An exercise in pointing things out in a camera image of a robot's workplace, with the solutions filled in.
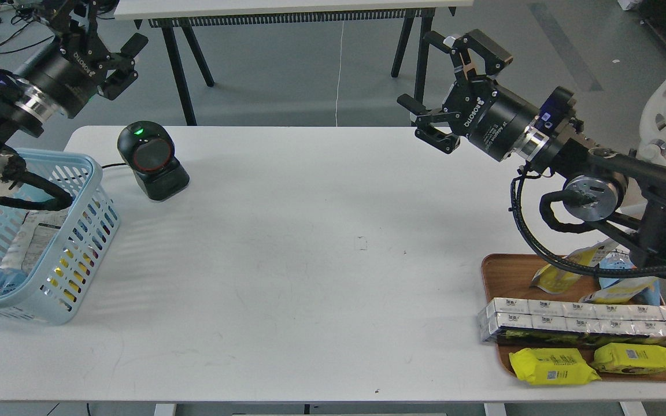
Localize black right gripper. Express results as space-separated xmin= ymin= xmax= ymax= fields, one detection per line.
xmin=397 ymin=29 xmax=538 ymax=161

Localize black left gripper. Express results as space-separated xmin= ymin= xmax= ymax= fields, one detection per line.
xmin=31 ymin=0 xmax=149 ymax=117

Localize yellow white snack pouch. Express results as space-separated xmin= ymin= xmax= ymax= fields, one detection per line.
xmin=530 ymin=242 xmax=620 ymax=295

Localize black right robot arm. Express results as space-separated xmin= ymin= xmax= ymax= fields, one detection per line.
xmin=397 ymin=29 xmax=666 ymax=279

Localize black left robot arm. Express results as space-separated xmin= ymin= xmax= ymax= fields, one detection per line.
xmin=0 ymin=1 xmax=148 ymax=211

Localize white snack bag in basket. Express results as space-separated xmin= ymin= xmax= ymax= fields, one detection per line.
xmin=0 ymin=209 xmax=68 ymax=273

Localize silver multipack snack box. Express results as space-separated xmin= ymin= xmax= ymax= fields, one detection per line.
xmin=476 ymin=298 xmax=666 ymax=348

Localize light blue plastic basket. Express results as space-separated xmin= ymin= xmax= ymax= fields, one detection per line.
xmin=0 ymin=149 xmax=121 ymax=325

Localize blue yellow snack bag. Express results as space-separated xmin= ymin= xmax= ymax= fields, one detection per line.
xmin=580 ymin=248 xmax=661 ymax=306

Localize yellow snack pack left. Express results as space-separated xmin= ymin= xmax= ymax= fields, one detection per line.
xmin=508 ymin=348 xmax=601 ymax=385

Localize yellow snack pack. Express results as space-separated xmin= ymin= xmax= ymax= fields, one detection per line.
xmin=590 ymin=343 xmax=666 ymax=374
xmin=508 ymin=348 xmax=601 ymax=385

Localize yellow snack pack right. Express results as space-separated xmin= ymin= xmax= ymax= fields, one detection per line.
xmin=590 ymin=343 xmax=666 ymax=374

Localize background white table black legs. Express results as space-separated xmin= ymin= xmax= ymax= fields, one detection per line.
xmin=113 ymin=1 xmax=473 ymax=126

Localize black barcode scanner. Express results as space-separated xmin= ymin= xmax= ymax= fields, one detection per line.
xmin=117 ymin=121 xmax=190 ymax=201

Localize wooden brown tray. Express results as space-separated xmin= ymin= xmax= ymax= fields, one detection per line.
xmin=481 ymin=254 xmax=666 ymax=382

